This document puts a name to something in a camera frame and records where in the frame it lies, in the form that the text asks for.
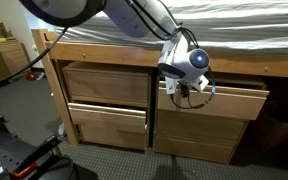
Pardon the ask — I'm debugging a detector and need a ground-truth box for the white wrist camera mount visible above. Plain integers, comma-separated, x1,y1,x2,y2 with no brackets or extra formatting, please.
191,74,210,93

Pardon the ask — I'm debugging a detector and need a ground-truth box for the light blue cloth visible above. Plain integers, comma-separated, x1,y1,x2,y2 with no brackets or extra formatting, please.
57,123,67,138

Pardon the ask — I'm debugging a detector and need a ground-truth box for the black clamp orange handle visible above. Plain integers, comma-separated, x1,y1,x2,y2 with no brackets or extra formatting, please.
10,134,63,179

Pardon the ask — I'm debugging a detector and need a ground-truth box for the red object on floor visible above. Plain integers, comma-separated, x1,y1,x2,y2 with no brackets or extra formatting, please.
25,71,40,82

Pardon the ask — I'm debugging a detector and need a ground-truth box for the wooden bed frame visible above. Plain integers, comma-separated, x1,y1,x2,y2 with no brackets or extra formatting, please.
30,28,288,148

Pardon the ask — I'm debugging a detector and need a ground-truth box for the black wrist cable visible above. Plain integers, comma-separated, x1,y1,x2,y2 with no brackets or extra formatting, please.
168,26,217,110

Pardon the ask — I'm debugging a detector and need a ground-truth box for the dark Robotiq gripper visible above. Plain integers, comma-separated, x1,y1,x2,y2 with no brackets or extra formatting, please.
179,83,191,99

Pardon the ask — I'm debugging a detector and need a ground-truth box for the small wooden dresser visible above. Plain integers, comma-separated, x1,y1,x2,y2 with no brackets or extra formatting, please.
0,38,30,76

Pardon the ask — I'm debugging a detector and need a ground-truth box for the black robot cart base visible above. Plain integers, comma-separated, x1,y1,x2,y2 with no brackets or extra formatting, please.
0,114,102,180

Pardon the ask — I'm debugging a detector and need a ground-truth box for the mattress with grey sheet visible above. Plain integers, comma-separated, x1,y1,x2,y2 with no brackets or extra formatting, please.
55,0,288,56

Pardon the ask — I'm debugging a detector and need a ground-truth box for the thick black cable bundle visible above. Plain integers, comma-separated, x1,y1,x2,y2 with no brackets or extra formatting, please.
2,26,70,83

